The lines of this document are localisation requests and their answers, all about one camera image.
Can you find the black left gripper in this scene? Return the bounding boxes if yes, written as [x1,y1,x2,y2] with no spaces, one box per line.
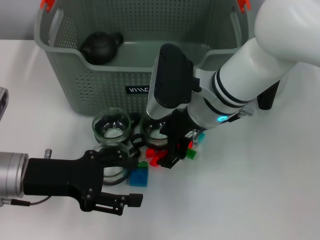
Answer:
[23,149,145,217]

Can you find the orange bin handle clip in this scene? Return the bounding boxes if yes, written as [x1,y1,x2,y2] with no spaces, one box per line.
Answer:
[41,0,55,12]
[237,0,251,13]

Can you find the glass pitcher black lid handle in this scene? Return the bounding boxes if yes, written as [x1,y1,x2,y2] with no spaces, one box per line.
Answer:
[256,74,289,111]

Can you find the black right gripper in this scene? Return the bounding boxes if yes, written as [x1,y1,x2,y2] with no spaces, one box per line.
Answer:
[159,105,201,169]

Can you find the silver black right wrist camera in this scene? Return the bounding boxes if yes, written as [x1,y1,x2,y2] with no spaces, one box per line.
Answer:
[145,42,195,121]

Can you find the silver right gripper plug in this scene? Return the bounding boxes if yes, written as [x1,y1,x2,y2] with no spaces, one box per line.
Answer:
[191,128,201,149]

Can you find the grey-green perforated storage bin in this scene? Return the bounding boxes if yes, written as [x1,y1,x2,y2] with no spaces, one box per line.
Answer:
[33,0,254,119]

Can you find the left arm cable with plug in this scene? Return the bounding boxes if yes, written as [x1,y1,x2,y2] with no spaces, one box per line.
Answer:
[0,196,51,208]

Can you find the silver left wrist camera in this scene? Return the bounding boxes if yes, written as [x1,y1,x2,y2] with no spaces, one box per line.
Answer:
[0,86,10,121]

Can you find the round glass jar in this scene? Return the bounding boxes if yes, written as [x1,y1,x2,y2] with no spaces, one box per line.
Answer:
[91,107,141,145]

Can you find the black clay teapot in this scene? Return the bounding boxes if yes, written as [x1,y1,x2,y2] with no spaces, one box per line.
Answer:
[79,31,125,65]

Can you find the black bin logo label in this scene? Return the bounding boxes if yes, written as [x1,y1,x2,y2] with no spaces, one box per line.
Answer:
[124,85,151,96]

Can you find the blue square toy brick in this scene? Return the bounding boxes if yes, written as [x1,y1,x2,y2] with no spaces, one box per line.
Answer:
[129,167,149,188]

